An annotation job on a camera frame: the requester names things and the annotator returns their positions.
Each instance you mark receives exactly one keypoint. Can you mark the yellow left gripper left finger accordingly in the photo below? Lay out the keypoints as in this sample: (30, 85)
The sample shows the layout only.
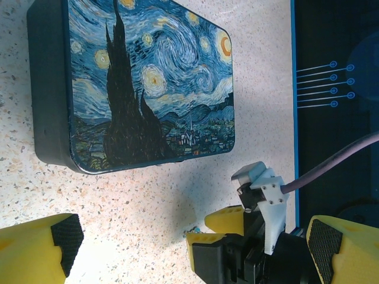
(26, 251)

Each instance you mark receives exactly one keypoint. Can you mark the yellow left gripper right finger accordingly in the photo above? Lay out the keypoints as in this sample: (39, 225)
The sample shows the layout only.
(355, 254)

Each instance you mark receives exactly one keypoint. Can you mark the small metal key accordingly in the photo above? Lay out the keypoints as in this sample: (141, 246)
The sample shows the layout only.
(193, 232)

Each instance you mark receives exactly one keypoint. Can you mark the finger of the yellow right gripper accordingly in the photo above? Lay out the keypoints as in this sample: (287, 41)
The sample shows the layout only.
(204, 251)
(225, 220)

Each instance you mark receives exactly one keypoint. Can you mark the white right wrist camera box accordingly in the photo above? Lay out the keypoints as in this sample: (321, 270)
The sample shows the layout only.
(275, 192)

